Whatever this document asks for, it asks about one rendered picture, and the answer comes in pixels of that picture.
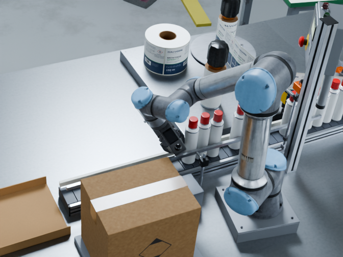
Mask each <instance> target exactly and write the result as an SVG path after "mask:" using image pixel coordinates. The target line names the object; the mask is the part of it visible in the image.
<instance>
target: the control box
mask: <svg viewBox="0 0 343 257"><path fill-rule="evenodd" d="M323 3H324V2H318V3H317V4H315V8H314V13H313V16H312V20H311V24H310V28H309V32H308V35H307V45H305V61H306V68H307V64H308V60H309V56H310V54H309V46H308V41H309V37H310V33H311V28H312V24H313V20H314V16H315V15H316V29H317V26H318V23H319V19H320V18H322V16H323V14H324V13H325V12H328V13H330V16H331V17H332V18H334V19H335V20H336V21H338V22H339V23H338V27H337V30H336V33H335V37H334V40H333V44H332V47H331V51H330V55H329V58H328V62H327V65H326V69H325V72H324V75H329V76H334V75H335V72H336V68H337V65H338V62H339V58H340V54H341V51H342V48H343V5H338V4H331V3H329V10H328V11H324V10H322V9H321V7H322V5H323ZM315 34H316V31H315ZM314 38H315V35H314ZM313 41H314V39H313ZM313 41H312V36H311V42H312V45H313ZM311 48H312V47H311ZM310 52H311V51H310Z"/></svg>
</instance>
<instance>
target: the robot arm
mask: <svg viewBox="0 0 343 257"><path fill-rule="evenodd" d="M296 74H297V68H296V64H295V62H294V60H293V59H292V57H291V56H290V55H288V54H287V53H285V52H281V51H273V52H269V53H266V54H264V55H260V56H257V57H256V58H255V59H254V61H252V62H249V63H246V64H242V65H239V66H236V67H233V68H230V69H227V70H223V71H220V72H217V73H214V74H211V75H208V76H205V77H199V76H194V77H193V78H191V79H189V80H188V81H187V82H186V83H185V84H184V85H182V86H181V87H180V88H179V89H177V90H176V91H175V92H174V93H172V94H171V95H170V96H169V97H165V96H160V95H156V94H153V92H152V91H151V90H150V89H149V88H148V87H139V88H137V89H136V90H135V91H134V92H133V93H132V95H131V101H132V103H133V105H134V107H135V108H136V109H137V111H138V112H139V113H140V115H141V116H142V117H143V119H144V121H143V122H144V123H147V124H148V125H149V126H150V127H151V129H152V130H153V131H154V133H155V134H156V135H157V137H158V138H159V141H160V142H161V143H160V145H161V147H162V149H163V150H164V151H165V152H168V153H172V154H174V155H175V156H178V155H180V154H181V153H183V152H184V151H185V150H186V147H185V145H184V144H185V137H184V135H183V134H182V132H181V131H180V130H177V128H175V127H174V125H173V124H172V123H171V122H177V123H182V122H184V121H186V119H187V117H188V116H189V112H190V107H191V106H193V105H194V104H195V103H196V102H198V101H202V100H205V99H209V98H213V97H216V96H220V95H224V94H227V93H231V92H235V98H236V100H237V101H238V102H239V103H238V104H239V105H240V108H241V110H242V111H243V112H244V115H243V123H242V131H241V140H240V148H239V157H238V165H237V166H236V167H235V168H234V169H233V171H232V176H231V183H230V186H229V187H227V188H226V190H225V192H224V200H225V202H226V204H227V205H228V206H229V208H230V209H232V210H233V211H234V212H236V213H238V214H240V215H244V216H248V215H250V216H252V217H254V218H257V219H271V218H274V217H276V216H278V215H279V214H280V213H281V211H282V207H283V198H282V193H281V188H282V183H283V179H284V174H285V169H286V163H287V161H286V158H285V156H284V155H283V154H282V153H280V152H279V151H277V150H275V149H272V148H268V143H269V139H270V132H271V126H272V119H273V116H274V115H276V114H277V113H278V112H279V108H280V101H281V96H282V94H283V92H284V91H285V90H286V89H287V88H288V87H289V86H290V85H291V84H292V83H293V82H294V80H295V78H296Z"/></svg>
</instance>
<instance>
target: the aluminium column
mask: <svg viewBox="0 0 343 257"><path fill-rule="evenodd" d="M338 23H339V22H338V21H336V20H335V19H334V18H332V17H331V16H327V17H322V18H320V19H319V22H318V26H317V29H316V34H315V38H314V41H313V45H312V49H311V53H310V56H309V60H308V64H307V68H306V72H305V75H304V79H303V83H302V87H301V91H300V95H299V99H298V102H297V106H296V110H295V114H294V117H293V120H292V124H291V128H290V132H289V136H288V139H287V143H286V147H285V151H284V156H285V158H286V161H287V163H286V169H285V172H286V174H288V173H291V172H294V171H296V170H297V166H298V163H299V159H300V156H301V152H302V149H303V145H304V142H305V138H306V135H307V131H308V128H309V124H310V121H311V117H312V113H313V110H314V106H315V103H316V99H317V96H318V93H319V90H320V86H321V83H322V79H323V76H324V72H325V69H326V65H327V62H328V58H329V55H330V51H331V47H332V44H333V40H334V37H335V33H336V30H337V27H338Z"/></svg>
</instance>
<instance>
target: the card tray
mask: <svg viewBox="0 0 343 257"><path fill-rule="evenodd" d="M70 234H71V226H67V224H66V222H65V220H64V218H63V216H62V214H61V212H60V210H59V208H58V206H57V204H56V202H55V200H54V197H53V195H52V193H51V191H50V189H49V187H48V185H47V183H46V176H43V177H39V178H36V179H32V180H29V181H26V182H22V183H18V184H14V185H10V186H7V187H3V188H0V256H2V255H6V254H9V253H12V252H15V251H18V250H22V249H25V248H28V247H31V246H34V245H37V244H41V243H44V242H47V241H50V240H53V239H56V238H60V237H63V236H66V235H70Z"/></svg>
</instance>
